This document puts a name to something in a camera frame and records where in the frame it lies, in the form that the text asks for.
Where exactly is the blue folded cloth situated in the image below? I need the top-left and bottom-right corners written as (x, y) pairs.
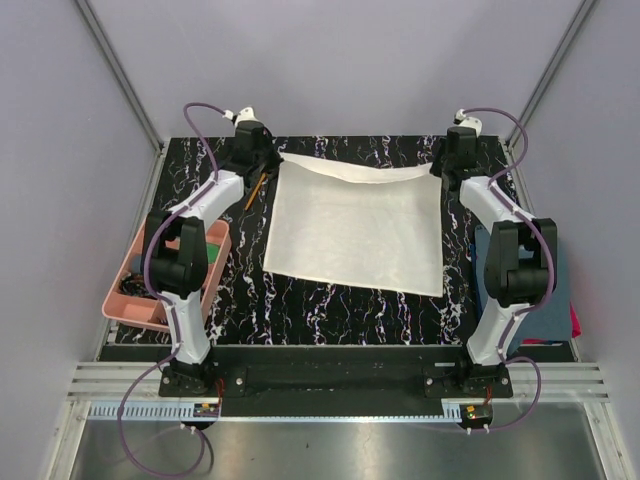
top-left (471, 226), bottom-right (574, 352)

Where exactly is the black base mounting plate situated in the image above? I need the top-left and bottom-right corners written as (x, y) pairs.
top-left (159, 346), bottom-right (513, 421)

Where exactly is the magenta cloth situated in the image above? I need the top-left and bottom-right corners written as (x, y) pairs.
top-left (570, 304), bottom-right (582, 338)

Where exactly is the pink compartment tray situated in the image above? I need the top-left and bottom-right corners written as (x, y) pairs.
top-left (102, 220), bottom-right (232, 333)

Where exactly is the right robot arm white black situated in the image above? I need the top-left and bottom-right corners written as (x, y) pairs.
top-left (431, 124), bottom-right (557, 397)

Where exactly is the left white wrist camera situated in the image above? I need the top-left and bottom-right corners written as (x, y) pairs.
top-left (222, 106), bottom-right (257, 127)

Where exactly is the grey blue cloth in tray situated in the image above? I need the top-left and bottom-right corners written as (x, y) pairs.
top-left (129, 254), bottom-right (144, 275)

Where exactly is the white cloth napkin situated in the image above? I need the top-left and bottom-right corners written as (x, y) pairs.
top-left (263, 153), bottom-right (444, 297)

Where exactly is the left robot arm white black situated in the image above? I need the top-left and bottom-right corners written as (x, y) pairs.
top-left (142, 120), bottom-right (282, 396)

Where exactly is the green cloth in tray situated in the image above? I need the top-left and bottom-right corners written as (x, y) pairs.
top-left (206, 243), bottom-right (221, 265)

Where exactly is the orange handled utensil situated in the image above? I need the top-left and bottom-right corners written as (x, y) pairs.
top-left (244, 180), bottom-right (263, 211)

